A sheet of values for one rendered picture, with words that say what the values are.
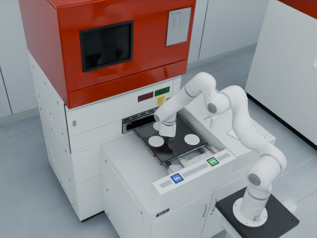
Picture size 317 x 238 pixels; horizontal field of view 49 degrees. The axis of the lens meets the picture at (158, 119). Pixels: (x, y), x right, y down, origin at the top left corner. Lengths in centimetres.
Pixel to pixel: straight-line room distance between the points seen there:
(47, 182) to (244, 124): 203
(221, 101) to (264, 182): 43
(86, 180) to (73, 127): 51
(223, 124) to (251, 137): 67
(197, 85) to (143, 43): 42
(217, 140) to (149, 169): 47
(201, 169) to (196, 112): 51
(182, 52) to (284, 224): 115
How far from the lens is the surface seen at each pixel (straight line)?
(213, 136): 229
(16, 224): 307
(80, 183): 255
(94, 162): 245
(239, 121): 173
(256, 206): 194
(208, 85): 174
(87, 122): 218
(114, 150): 231
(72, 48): 181
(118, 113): 226
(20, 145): 364
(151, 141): 226
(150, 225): 210
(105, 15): 181
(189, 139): 232
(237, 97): 175
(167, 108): 195
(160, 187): 195
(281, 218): 212
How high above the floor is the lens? 248
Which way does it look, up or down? 40 degrees down
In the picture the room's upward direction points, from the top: 5 degrees clockwise
